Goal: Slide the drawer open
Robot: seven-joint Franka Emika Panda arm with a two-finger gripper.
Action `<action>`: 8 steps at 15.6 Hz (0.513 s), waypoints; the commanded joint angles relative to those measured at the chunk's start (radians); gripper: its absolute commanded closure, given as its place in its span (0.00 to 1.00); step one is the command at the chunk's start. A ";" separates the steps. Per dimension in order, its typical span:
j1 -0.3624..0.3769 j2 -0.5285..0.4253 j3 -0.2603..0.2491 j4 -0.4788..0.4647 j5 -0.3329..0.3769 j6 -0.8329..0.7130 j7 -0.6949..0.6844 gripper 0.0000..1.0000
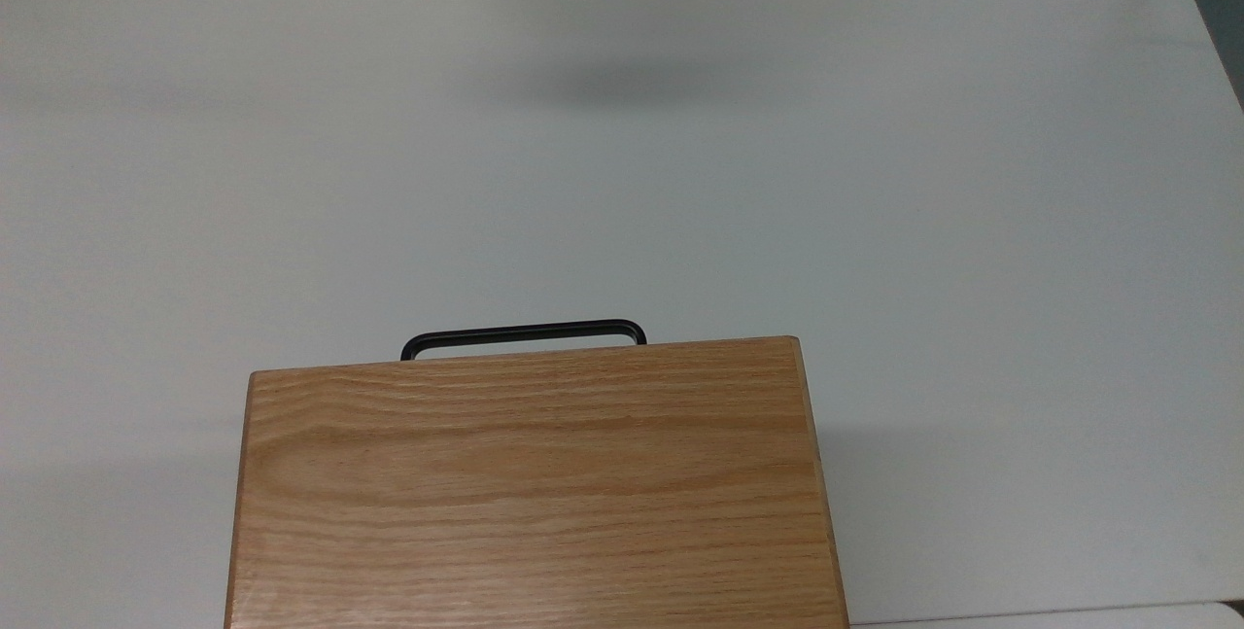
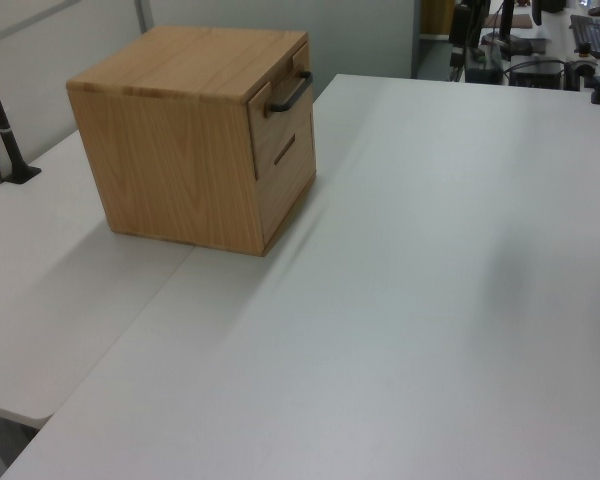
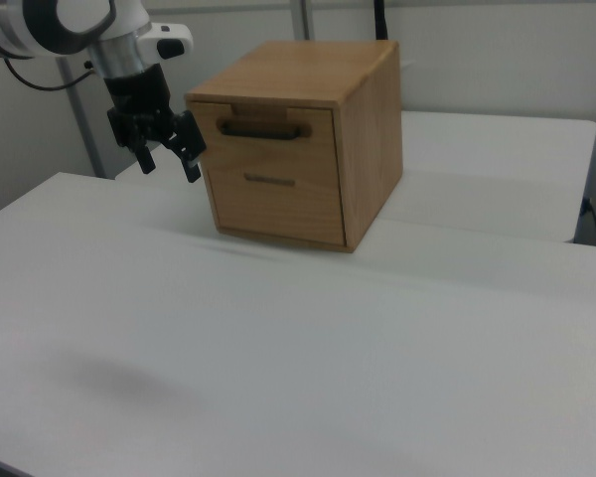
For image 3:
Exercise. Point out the wooden two-drawer cabinet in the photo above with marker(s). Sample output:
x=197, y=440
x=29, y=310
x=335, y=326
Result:
x=367, y=149

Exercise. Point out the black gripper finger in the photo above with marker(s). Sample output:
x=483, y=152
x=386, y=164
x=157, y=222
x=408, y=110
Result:
x=144, y=158
x=191, y=144

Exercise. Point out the grey aluminium frame post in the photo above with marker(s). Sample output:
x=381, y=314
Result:
x=82, y=124
x=300, y=20

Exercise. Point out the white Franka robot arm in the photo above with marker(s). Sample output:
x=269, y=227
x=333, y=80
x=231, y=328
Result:
x=35, y=25

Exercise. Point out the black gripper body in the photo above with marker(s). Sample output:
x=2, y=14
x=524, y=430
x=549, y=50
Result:
x=139, y=107

